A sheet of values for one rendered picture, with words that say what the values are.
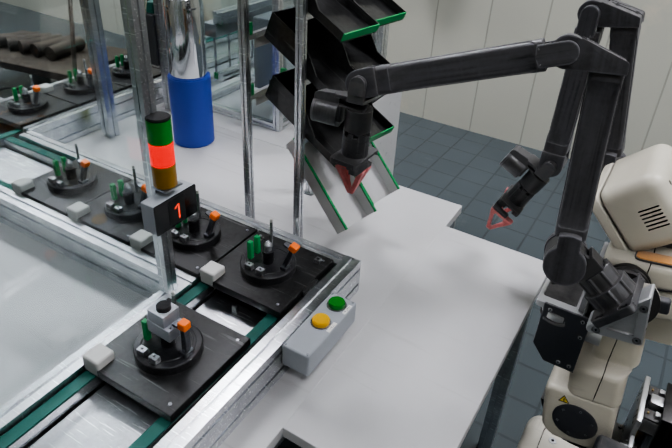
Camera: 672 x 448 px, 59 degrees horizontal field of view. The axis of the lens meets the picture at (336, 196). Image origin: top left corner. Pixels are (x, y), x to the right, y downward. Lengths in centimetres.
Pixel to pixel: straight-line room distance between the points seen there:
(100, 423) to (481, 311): 94
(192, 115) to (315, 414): 131
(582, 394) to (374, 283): 57
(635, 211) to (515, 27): 326
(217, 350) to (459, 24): 363
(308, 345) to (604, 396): 69
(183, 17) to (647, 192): 155
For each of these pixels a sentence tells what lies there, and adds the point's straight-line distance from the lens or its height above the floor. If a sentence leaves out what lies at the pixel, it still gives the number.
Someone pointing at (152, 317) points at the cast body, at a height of 107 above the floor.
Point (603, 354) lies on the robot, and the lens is 153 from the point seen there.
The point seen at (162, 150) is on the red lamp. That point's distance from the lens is 123.
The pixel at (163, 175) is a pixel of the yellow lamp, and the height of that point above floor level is 129.
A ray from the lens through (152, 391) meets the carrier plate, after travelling 125.
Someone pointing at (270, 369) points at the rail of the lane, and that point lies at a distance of 133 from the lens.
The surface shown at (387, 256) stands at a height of 86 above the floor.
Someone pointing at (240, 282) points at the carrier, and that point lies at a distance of 146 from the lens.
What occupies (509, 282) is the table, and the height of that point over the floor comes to 86.
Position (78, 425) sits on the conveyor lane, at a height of 92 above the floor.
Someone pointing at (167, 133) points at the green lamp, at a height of 139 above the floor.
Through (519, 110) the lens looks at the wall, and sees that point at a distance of 458.
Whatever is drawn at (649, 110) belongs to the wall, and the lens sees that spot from 441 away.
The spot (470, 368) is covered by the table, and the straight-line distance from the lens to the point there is 147.
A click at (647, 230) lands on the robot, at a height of 128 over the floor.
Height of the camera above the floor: 190
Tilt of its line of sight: 31 degrees down
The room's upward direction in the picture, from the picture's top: 3 degrees clockwise
